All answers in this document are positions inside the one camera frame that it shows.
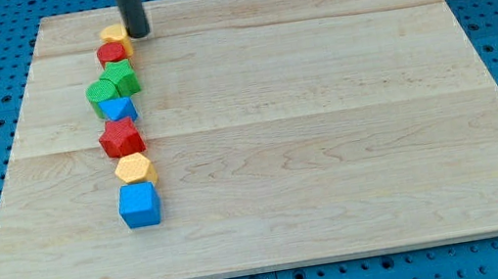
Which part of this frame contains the green circle block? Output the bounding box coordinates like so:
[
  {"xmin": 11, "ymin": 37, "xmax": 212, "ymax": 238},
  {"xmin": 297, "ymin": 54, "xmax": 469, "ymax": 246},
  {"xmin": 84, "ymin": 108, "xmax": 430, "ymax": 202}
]
[{"xmin": 85, "ymin": 79, "xmax": 119, "ymax": 119}]

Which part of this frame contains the red circle block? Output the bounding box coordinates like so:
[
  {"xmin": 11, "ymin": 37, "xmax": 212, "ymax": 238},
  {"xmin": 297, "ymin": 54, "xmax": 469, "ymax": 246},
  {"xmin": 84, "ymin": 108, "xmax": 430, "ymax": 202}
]
[{"xmin": 96, "ymin": 42, "xmax": 127, "ymax": 69}]

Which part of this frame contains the wooden board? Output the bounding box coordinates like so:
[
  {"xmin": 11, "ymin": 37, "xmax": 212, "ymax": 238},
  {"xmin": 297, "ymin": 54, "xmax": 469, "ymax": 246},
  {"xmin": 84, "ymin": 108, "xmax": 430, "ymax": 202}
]
[{"xmin": 0, "ymin": 0, "xmax": 498, "ymax": 279}]

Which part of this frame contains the yellow hexagon block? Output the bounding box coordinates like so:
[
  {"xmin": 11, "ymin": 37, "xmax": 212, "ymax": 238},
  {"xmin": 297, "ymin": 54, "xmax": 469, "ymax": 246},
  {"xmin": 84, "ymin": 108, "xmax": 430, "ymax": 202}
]
[{"xmin": 114, "ymin": 152, "xmax": 158, "ymax": 184}]

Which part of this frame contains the blue cube block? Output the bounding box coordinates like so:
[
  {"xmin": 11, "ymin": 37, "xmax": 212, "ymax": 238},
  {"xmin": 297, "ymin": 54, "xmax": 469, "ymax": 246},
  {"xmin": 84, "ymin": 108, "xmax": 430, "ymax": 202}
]
[{"xmin": 118, "ymin": 181, "xmax": 161, "ymax": 229}]

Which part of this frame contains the red star block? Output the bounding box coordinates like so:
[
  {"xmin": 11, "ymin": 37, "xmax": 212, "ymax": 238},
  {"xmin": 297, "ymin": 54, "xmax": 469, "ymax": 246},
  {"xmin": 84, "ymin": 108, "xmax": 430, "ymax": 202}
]
[{"xmin": 99, "ymin": 116, "xmax": 147, "ymax": 159}]

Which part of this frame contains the blue triangle block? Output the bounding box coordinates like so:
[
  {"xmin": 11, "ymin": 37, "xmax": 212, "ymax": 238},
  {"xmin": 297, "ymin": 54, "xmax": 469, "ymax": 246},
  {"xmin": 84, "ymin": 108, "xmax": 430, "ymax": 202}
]
[{"xmin": 99, "ymin": 96, "xmax": 139, "ymax": 121}]

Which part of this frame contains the green star block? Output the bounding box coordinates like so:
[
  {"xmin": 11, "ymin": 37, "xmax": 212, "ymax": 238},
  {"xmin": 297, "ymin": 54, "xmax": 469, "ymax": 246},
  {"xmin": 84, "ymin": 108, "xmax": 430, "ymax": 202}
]
[{"xmin": 99, "ymin": 59, "xmax": 142, "ymax": 97}]

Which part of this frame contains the yellow heart block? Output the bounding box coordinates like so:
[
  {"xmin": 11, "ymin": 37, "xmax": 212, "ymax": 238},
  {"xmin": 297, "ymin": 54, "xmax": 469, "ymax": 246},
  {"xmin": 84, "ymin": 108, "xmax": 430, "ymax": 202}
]
[{"xmin": 99, "ymin": 23, "xmax": 134, "ymax": 58}]

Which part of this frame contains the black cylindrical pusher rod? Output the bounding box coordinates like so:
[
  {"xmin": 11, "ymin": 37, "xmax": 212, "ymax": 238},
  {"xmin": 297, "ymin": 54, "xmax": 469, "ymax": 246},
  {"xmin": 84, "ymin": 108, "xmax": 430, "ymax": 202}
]
[{"xmin": 115, "ymin": 0, "xmax": 151, "ymax": 39}]

